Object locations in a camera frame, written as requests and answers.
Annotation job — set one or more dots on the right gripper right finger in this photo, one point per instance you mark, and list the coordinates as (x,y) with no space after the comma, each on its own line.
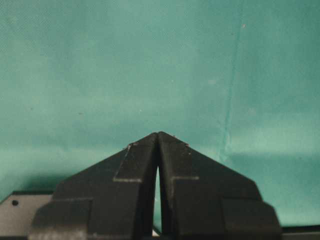
(202,199)

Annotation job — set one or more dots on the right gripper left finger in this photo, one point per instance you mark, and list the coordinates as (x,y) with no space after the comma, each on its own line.
(111,200)

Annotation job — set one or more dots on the green table cloth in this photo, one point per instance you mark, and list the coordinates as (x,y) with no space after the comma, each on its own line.
(238,80)

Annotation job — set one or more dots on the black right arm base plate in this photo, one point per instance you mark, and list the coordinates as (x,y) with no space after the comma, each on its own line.
(18,210)

